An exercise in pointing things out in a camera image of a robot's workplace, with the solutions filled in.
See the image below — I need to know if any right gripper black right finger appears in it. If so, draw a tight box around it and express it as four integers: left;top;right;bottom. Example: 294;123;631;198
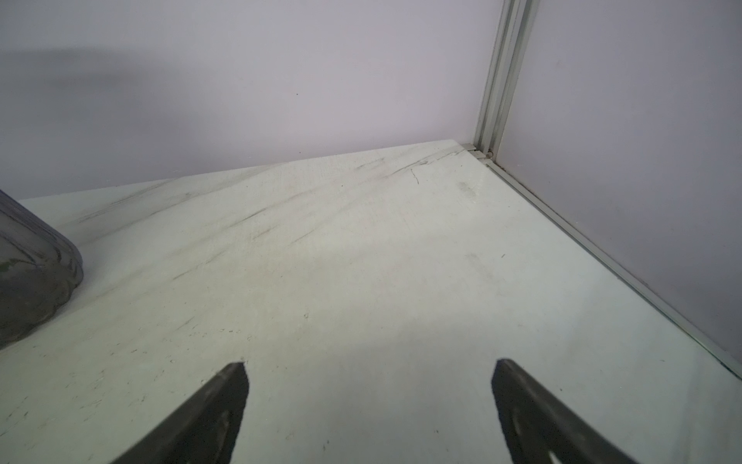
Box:
491;359;634;463

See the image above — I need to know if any dark glass vase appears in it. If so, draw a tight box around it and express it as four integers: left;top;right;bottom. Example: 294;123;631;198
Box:
1;193;84;347

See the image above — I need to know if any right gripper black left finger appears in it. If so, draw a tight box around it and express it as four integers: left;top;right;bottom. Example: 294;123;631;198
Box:
115;363;249;464

